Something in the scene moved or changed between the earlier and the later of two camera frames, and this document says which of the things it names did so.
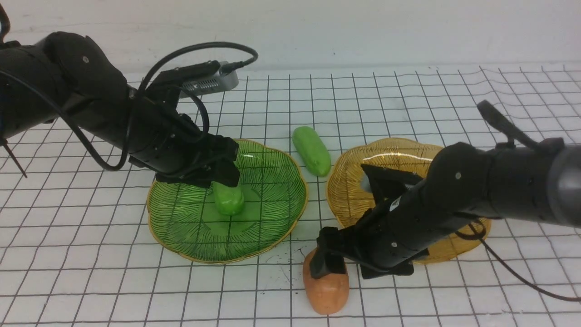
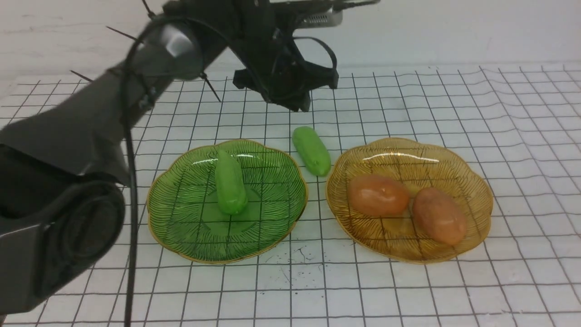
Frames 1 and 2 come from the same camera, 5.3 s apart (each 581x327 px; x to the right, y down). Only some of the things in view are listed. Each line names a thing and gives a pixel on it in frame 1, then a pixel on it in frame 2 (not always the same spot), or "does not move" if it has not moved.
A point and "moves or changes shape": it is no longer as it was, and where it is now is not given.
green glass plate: x=184 y=219 does not move
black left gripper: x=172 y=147 to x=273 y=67
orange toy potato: x=327 y=294 moves or changes shape
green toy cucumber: x=229 y=200 does not move
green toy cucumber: x=312 y=151 does not move
